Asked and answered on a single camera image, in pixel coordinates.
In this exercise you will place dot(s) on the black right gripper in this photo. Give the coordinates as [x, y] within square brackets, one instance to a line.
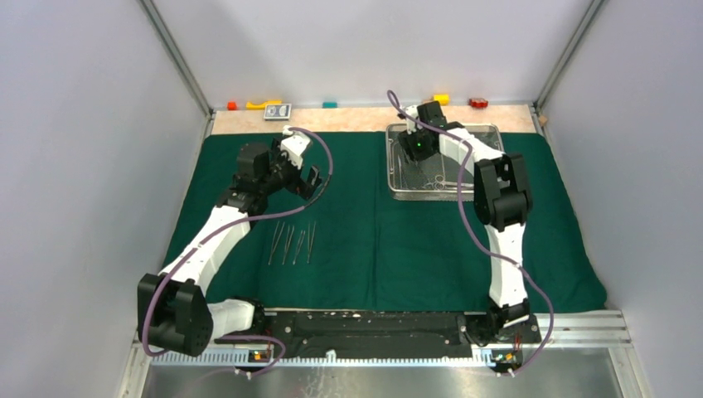
[406, 143]

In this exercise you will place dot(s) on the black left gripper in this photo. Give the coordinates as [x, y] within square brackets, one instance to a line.
[298, 185]

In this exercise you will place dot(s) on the metal mesh instrument tray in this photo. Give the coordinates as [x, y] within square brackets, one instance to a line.
[418, 174]

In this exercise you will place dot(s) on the steel tweezers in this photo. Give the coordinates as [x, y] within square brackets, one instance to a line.
[287, 242]
[298, 247]
[311, 238]
[278, 231]

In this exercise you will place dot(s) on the dark green surgical drape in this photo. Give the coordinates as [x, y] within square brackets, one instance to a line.
[373, 252]

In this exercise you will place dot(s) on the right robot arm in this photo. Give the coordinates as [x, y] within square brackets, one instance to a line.
[502, 199]

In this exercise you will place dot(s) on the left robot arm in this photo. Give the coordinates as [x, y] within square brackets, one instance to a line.
[174, 315]

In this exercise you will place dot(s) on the surgical forceps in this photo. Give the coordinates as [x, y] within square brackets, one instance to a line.
[400, 178]

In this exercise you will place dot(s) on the surgical scissors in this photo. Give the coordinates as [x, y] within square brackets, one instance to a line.
[438, 182]

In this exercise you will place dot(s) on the yellow wooden block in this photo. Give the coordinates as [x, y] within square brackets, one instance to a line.
[442, 99]

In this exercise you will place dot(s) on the red toy block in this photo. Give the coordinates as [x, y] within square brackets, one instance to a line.
[478, 103]

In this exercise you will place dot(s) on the playing card box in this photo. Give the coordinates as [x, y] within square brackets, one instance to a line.
[277, 112]

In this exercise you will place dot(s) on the yellow toy piece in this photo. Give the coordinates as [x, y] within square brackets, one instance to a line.
[261, 105]

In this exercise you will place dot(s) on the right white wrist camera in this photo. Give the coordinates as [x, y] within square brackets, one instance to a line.
[409, 114]

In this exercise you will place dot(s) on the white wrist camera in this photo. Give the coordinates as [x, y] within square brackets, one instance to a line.
[295, 144]
[409, 114]

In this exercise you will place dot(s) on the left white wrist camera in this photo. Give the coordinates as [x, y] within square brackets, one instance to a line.
[295, 144]

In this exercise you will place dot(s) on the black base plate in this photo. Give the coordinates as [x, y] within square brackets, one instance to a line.
[369, 335]

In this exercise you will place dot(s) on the aluminium frame rail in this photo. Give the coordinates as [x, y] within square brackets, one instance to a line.
[579, 329]

